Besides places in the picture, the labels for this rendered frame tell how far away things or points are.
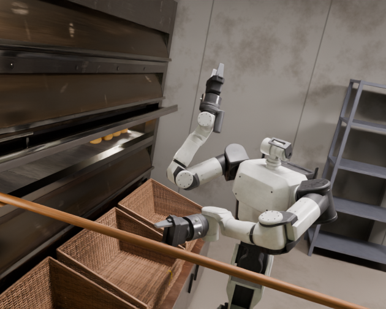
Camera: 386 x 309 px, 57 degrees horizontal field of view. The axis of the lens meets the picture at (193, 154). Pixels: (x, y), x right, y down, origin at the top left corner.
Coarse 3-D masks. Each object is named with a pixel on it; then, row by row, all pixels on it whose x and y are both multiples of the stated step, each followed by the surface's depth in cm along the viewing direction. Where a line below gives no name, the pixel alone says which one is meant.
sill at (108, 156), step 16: (128, 144) 224; (144, 144) 244; (96, 160) 184; (112, 160) 200; (48, 176) 153; (64, 176) 156; (80, 176) 169; (16, 192) 133; (32, 192) 136; (48, 192) 146; (0, 208) 121; (16, 208) 129
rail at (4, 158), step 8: (176, 104) 248; (152, 112) 202; (160, 112) 215; (120, 120) 166; (128, 120) 172; (96, 128) 143; (104, 128) 149; (64, 136) 125; (72, 136) 127; (80, 136) 132; (40, 144) 111; (48, 144) 115; (56, 144) 119; (8, 152) 100; (16, 152) 101; (24, 152) 104; (32, 152) 108; (0, 160) 95; (8, 160) 98
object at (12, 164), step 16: (128, 112) 215; (144, 112) 216; (64, 128) 154; (80, 128) 155; (112, 128) 156; (0, 144) 120; (16, 144) 120; (32, 144) 121; (64, 144) 123; (80, 144) 133; (16, 160) 101; (32, 160) 108
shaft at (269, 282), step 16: (0, 192) 125; (32, 208) 120; (48, 208) 120; (80, 224) 117; (96, 224) 116; (128, 240) 113; (144, 240) 112; (176, 256) 110; (192, 256) 109; (224, 272) 107; (240, 272) 106; (272, 288) 104; (288, 288) 103; (304, 288) 103; (320, 304) 102; (336, 304) 100; (352, 304) 100
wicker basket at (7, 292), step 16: (48, 256) 153; (32, 272) 142; (48, 272) 153; (16, 288) 134; (32, 288) 143; (48, 288) 153; (64, 288) 155; (80, 288) 153; (96, 288) 151; (0, 304) 126; (32, 304) 144; (48, 304) 153; (80, 304) 155; (96, 304) 153; (112, 304) 151; (128, 304) 149
